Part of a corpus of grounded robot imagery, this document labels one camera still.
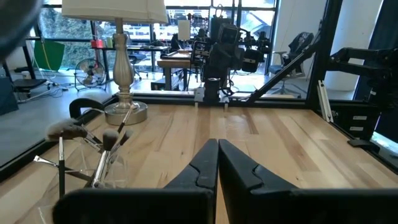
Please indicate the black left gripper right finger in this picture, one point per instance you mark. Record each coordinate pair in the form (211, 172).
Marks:
(248, 193)

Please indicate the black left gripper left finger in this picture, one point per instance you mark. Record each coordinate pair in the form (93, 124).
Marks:
(192, 193)

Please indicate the small black makeup brush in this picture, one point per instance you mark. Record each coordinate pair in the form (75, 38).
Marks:
(127, 136)

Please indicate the dark-bristle powder brush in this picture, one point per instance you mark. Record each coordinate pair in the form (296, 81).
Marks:
(110, 140)

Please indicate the large brown-bristle powder brush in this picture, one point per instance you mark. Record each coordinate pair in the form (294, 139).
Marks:
(66, 130)

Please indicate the flat-head black makeup brush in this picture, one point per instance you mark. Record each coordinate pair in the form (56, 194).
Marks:
(46, 161)

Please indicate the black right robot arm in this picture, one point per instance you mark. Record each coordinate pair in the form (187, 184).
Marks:
(213, 90)

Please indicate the clear acrylic brush organizer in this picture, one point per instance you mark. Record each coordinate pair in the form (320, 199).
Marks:
(119, 174)

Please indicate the black box white labels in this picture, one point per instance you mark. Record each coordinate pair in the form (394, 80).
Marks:
(357, 123)

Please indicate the wooden desk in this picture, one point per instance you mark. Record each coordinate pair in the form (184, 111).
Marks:
(174, 63)

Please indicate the silver table lamp white shade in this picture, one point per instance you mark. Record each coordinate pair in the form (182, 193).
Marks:
(122, 68)

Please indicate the black table clamp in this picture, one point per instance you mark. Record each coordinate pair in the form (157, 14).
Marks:
(81, 103)

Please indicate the grey office chair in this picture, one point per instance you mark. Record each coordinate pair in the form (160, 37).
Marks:
(289, 46)

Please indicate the black floor fan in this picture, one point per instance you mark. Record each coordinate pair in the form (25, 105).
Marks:
(90, 73)

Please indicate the white sign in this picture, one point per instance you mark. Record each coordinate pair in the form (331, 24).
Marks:
(184, 30)

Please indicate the red box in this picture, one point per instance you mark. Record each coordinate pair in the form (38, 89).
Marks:
(97, 43)

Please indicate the black flat stand base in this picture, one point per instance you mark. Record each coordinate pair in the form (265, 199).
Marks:
(29, 84)

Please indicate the green board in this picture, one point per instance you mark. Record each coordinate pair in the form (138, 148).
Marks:
(51, 56)

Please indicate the computer tower blue lights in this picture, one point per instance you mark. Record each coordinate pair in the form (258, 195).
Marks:
(7, 96)

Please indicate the black aluminium table frame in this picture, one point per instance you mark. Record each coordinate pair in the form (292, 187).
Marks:
(174, 99)

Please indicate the silver aluminium bracket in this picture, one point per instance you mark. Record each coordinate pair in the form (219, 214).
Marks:
(325, 102)

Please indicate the black articulated mount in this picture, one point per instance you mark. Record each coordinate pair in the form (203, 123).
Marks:
(367, 59)

